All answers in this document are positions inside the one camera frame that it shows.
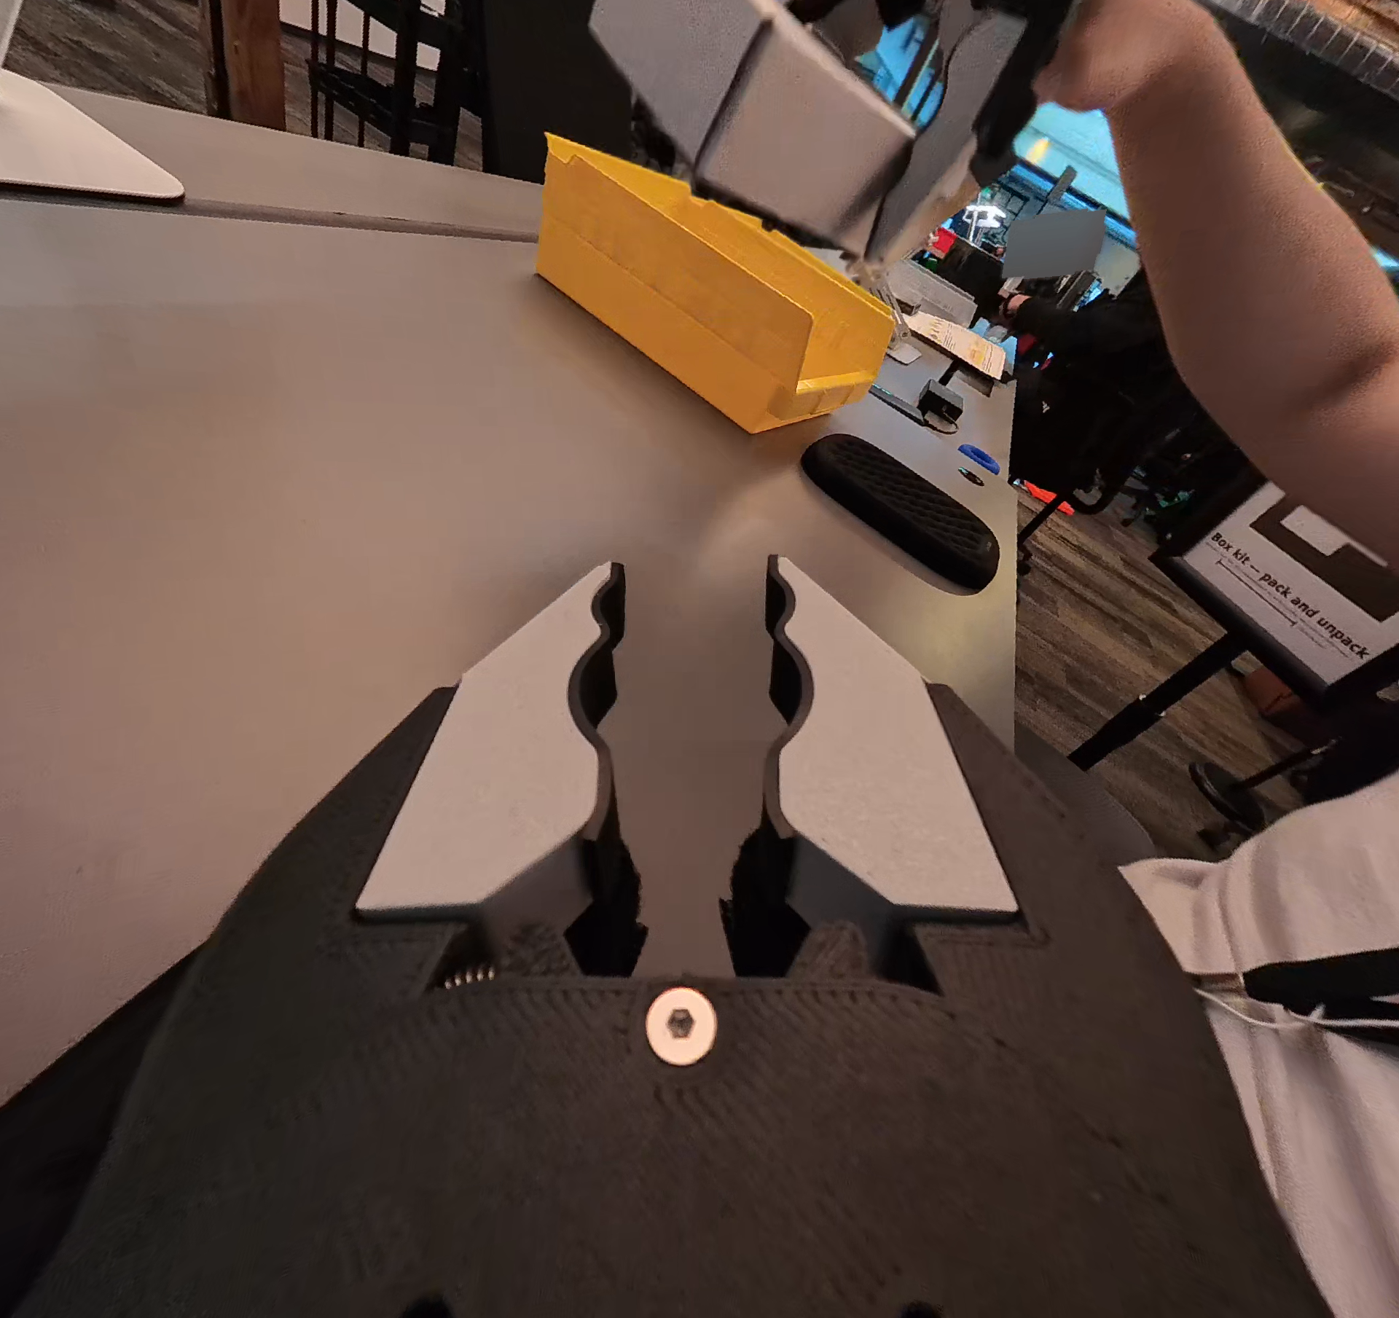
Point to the small black adapter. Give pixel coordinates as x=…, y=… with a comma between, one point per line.
x=940, y=403

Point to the black metal rack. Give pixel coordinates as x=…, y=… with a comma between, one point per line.
x=382, y=50

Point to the black panel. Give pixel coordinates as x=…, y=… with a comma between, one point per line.
x=546, y=40

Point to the person's white shirt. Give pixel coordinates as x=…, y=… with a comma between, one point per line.
x=1312, y=903

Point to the person's right forearm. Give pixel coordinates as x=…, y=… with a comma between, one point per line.
x=1290, y=280

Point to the black mesh wrist rest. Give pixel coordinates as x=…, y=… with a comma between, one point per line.
x=907, y=509

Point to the person's right hand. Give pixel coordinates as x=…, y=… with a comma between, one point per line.
x=1114, y=40

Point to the white yellow paper sheet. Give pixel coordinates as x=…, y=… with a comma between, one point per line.
x=957, y=344

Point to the black white marker sign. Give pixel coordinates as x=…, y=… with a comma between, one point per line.
x=1257, y=586

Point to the wooden table leg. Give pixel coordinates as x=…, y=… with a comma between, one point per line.
x=246, y=28

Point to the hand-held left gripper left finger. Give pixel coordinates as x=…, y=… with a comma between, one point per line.
x=503, y=782

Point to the yellow plastic bin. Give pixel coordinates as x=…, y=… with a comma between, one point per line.
x=677, y=280

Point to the black sign stand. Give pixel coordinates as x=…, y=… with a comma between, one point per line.
x=1158, y=707

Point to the white mailer box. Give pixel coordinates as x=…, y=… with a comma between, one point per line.
x=766, y=105

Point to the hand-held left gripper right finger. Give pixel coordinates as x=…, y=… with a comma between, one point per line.
x=885, y=782

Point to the blue tape roll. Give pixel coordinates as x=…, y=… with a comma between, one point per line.
x=980, y=457

